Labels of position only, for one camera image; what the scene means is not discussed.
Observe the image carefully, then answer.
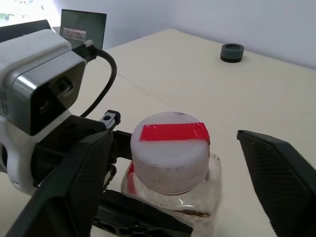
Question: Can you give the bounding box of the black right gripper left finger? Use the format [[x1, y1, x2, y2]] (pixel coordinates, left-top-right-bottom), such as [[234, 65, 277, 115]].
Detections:
[[6, 130, 114, 237]]

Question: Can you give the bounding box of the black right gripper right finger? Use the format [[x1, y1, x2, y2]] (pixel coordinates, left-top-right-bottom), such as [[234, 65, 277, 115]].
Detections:
[[237, 129, 316, 237]]

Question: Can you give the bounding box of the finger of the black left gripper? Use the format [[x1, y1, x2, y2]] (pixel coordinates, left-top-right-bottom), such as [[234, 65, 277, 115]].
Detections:
[[90, 189, 194, 237], [110, 130, 134, 161]]

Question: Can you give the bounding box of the clear bottle with white cap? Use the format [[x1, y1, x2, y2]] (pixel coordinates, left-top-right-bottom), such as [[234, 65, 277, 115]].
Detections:
[[120, 111, 223, 237]]

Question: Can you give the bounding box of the dark flat monitor screen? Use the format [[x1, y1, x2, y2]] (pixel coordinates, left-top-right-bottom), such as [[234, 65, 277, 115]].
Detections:
[[59, 8, 108, 50]]

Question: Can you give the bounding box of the black round cap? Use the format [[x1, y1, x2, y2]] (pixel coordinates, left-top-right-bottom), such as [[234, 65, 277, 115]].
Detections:
[[220, 42, 245, 64]]

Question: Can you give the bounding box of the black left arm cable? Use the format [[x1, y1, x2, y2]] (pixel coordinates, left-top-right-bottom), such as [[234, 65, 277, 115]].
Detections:
[[71, 39, 118, 118]]

